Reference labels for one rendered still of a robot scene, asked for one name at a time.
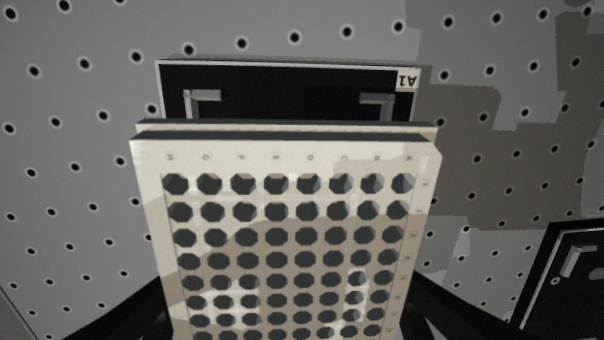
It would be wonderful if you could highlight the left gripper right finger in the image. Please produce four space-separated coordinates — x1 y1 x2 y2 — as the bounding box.
399 270 543 340

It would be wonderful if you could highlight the grey perforated base plate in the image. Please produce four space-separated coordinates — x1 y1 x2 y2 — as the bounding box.
0 0 604 340

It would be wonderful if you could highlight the beige well plate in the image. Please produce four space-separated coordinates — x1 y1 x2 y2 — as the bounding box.
129 118 442 340

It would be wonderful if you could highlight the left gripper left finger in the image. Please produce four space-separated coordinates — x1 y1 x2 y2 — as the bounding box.
61 275 174 340

